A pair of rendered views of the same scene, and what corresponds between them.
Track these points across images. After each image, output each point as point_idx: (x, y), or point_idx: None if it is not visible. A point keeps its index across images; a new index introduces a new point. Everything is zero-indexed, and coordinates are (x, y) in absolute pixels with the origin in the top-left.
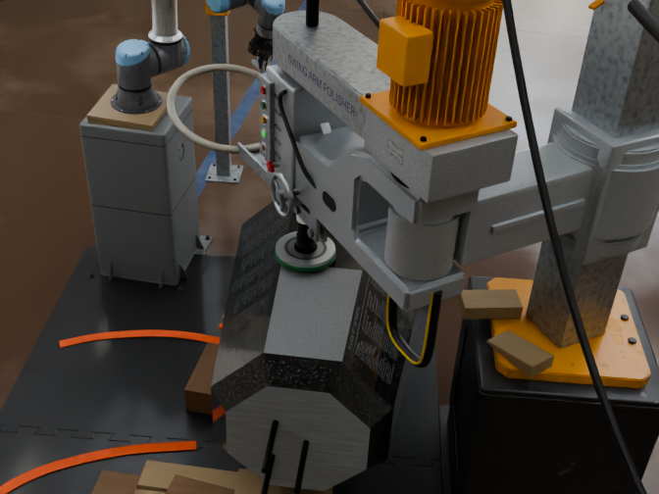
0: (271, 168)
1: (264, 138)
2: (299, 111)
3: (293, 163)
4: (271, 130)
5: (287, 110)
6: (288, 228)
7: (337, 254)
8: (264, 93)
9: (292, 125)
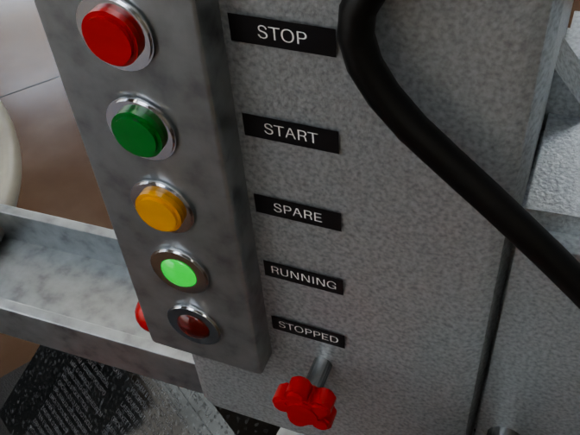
0: (324, 414)
1: (191, 293)
2: (554, 49)
3: (484, 347)
4: (244, 246)
5: (444, 85)
6: (221, 413)
7: None
8: (138, 53)
9: (510, 173)
